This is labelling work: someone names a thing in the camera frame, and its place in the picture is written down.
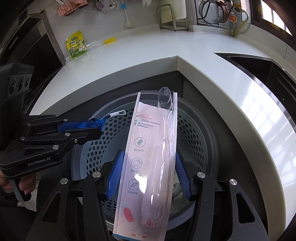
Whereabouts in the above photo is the pink wavy dishcloth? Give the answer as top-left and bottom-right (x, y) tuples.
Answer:
(57, 0), (88, 16)

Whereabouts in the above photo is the clear plastic container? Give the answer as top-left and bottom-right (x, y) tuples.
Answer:
(86, 40), (104, 51)

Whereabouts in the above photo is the white hanging cloth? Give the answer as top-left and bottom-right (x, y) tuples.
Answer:
(142, 0), (152, 7)

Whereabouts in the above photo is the black built-in oven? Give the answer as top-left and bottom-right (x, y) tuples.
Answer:
(1, 10), (66, 113)

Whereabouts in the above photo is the hanging steel ladle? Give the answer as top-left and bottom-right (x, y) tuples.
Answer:
(109, 0), (117, 10)

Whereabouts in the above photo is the yellow plastic lid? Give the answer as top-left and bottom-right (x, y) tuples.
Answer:
(104, 37), (116, 45)

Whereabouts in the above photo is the pink toothbrush package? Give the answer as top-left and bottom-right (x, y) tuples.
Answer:
(113, 87), (178, 240)

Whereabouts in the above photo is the blue white bottle brush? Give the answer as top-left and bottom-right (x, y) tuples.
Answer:
(120, 0), (132, 29)

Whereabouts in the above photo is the yellow gas hose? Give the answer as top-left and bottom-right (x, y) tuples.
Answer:
(229, 4), (251, 38)

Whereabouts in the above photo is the white cutting board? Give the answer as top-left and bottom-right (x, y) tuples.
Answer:
(160, 0), (187, 23)

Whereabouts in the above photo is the person's left hand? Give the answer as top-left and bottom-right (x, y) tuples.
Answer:
(0, 171), (36, 194)

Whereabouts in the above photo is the steel cutting board rack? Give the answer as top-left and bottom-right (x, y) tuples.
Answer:
(156, 4), (189, 32)

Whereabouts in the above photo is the grey perforated trash basket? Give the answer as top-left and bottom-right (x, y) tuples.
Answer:
(70, 92), (220, 232)

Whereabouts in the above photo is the window with bars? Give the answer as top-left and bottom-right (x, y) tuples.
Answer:
(249, 0), (295, 48)

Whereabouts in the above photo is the black lid rack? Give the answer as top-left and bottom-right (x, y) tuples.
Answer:
(196, 0), (228, 30)

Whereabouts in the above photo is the yellow green seasoning pouch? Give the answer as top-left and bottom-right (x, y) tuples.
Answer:
(66, 31), (88, 60)

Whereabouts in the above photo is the purple grey hanging cloth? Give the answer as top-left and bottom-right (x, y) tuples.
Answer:
(91, 0), (105, 12)

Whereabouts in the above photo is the black kitchen sink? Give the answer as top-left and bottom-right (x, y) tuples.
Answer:
(216, 53), (295, 129)

